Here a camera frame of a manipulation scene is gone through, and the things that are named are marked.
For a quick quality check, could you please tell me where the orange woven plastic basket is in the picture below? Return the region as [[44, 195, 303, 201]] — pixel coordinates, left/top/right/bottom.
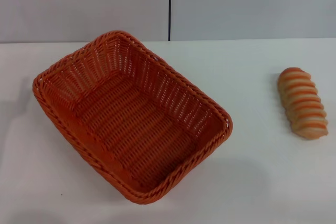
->
[[32, 30, 234, 205]]

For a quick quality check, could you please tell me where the striped bread roll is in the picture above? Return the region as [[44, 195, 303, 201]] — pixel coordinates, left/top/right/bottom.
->
[[278, 67, 329, 140]]

